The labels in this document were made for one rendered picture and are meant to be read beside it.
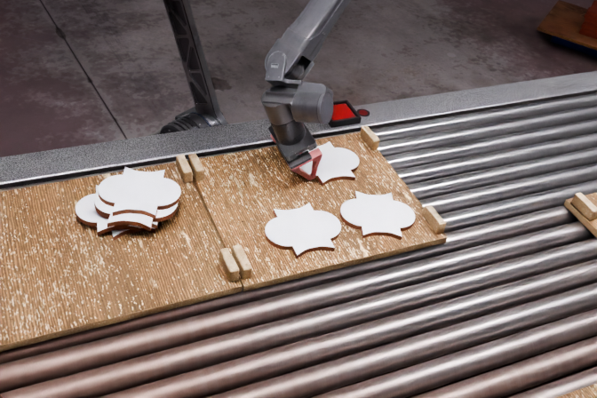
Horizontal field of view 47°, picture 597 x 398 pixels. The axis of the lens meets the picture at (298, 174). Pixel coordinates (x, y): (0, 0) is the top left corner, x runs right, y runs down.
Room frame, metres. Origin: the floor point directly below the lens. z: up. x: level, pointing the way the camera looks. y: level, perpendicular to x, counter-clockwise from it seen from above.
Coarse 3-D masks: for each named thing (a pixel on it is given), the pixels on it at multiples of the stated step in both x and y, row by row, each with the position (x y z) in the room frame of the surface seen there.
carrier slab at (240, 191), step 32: (224, 160) 1.11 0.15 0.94; (256, 160) 1.12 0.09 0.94; (384, 160) 1.19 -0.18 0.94; (224, 192) 1.01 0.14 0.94; (256, 192) 1.02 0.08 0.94; (288, 192) 1.04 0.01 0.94; (320, 192) 1.05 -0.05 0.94; (352, 192) 1.06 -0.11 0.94; (384, 192) 1.08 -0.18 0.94; (224, 224) 0.92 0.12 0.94; (256, 224) 0.93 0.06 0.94; (416, 224) 1.00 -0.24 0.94; (256, 256) 0.85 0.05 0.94; (288, 256) 0.86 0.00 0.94; (320, 256) 0.87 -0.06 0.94; (352, 256) 0.89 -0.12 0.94; (384, 256) 0.91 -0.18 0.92; (256, 288) 0.79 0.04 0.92
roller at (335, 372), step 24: (504, 312) 0.82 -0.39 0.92; (528, 312) 0.83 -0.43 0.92; (552, 312) 0.84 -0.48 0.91; (576, 312) 0.87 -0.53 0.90; (432, 336) 0.75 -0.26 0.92; (456, 336) 0.75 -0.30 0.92; (480, 336) 0.77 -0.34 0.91; (336, 360) 0.67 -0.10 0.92; (360, 360) 0.68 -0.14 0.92; (384, 360) 0.69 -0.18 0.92; (408, 360) 0.70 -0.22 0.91; (264, 384) 0.61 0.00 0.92; (288, 384) 0.61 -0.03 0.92; (312, 384) 0.62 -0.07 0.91; (336, 384) 0.64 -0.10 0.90
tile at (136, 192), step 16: (112, 176) 0.95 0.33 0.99; (128, 176) 0.95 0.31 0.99; (144, 176) 0.96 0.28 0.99; (160, 176) 0.97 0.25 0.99; (112, 192) 0.90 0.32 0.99; (128, 192) 0.91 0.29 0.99; (144, 192) 0.92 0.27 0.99; (160, 192) 0.92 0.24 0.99; (176, 192) 0.93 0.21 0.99; (128, 208) 0.87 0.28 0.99; (144, 208) 0.88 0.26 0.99; (160, 208) 0.89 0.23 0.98
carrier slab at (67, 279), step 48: (0, 192) 0.92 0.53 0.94; (48, 192) 0.94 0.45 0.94; (192, 192) 0.99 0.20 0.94; (0, 240) 0.80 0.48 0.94; (48, 240) 0.82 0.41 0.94; (96, 240) 0.83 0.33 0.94; (144, 240) 0.85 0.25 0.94; (192, 240) 0.87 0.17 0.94; (0, 288) 0.70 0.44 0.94; (48, 288) 0.72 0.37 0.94; (96, 288) 0.73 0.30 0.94; (144, 288) 0.74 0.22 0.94; (192, 288) 0.76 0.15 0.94; (240, 288) 0.78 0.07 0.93; (0, 336) 0.61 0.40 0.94; (48, 336) 0.63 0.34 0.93
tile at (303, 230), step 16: (304, 208) 0.98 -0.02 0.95; (272, 224) 0.93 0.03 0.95; (288, 224) 0.93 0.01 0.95; (304, 224) 0.94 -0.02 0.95; (320, 224) 0.95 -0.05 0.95; (336, 224) 0.95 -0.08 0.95; (272, 240) 0.89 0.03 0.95; (288, 240) 0.89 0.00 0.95; (304, 240) 0.90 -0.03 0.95; (320, 240) 0.90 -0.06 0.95
